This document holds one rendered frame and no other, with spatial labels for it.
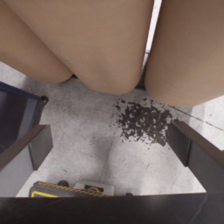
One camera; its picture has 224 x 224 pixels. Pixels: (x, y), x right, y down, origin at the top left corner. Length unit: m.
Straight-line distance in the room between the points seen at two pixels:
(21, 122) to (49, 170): 0.43
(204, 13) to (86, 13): 0.23
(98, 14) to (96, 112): 0.94
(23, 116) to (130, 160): 0.87
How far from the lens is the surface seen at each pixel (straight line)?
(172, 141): 0.16
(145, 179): 1.26
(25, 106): 1.34
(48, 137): 0.17
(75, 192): 0.99
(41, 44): 0.82
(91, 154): 1.25
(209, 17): 0.37
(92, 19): 0.39
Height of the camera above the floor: 1.20
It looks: 80 degrees down
